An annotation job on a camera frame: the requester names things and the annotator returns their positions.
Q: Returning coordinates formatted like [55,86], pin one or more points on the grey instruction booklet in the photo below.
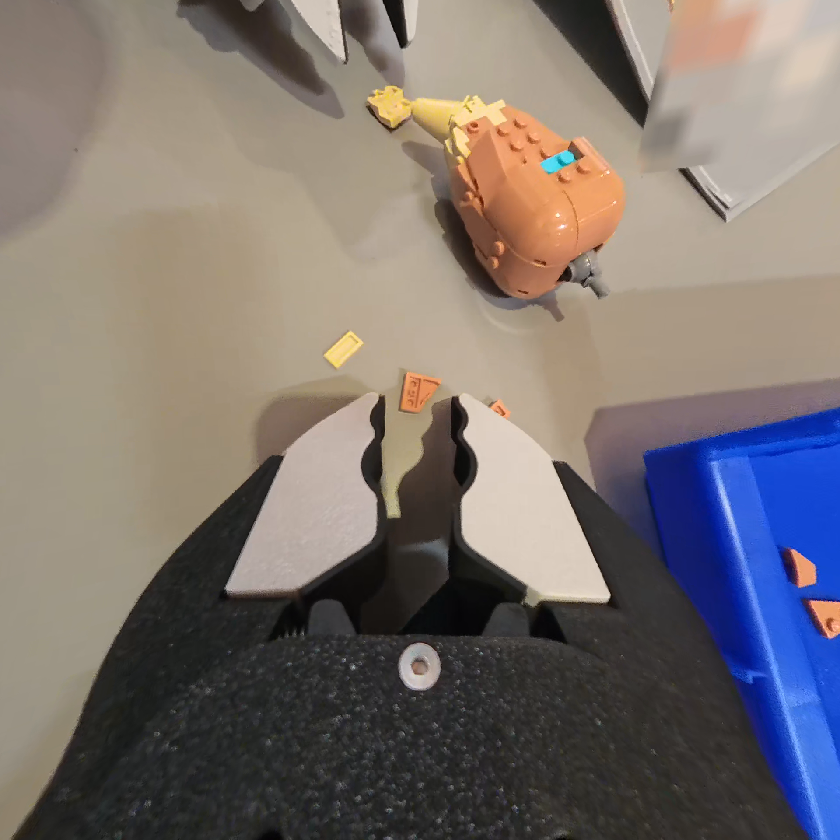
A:
[748,190]

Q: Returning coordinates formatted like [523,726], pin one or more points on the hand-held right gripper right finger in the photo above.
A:
[525,505]

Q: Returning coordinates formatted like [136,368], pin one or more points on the tan wedge brick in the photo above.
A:
[388,108]

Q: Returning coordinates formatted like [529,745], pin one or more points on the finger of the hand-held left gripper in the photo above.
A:
[401,18]
[321,23]

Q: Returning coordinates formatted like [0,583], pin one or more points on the blue plastic bin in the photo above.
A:
[722,525]

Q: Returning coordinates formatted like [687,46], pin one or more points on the small brown brick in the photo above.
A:
[797,565]

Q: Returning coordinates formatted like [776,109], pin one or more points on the brown wedge brick plate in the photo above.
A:
[417,392]
[501,408]

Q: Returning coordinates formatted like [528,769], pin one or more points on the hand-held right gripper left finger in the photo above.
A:
[308,505]

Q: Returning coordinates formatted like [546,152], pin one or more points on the brown toy brick model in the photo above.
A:
[525,197]

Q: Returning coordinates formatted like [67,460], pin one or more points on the tan flat tile brick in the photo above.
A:
[344,349]

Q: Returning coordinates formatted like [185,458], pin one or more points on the orange wedge piece in bin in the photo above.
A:
[825,618]

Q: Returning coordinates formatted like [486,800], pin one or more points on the grey desk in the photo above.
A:
[164,262]

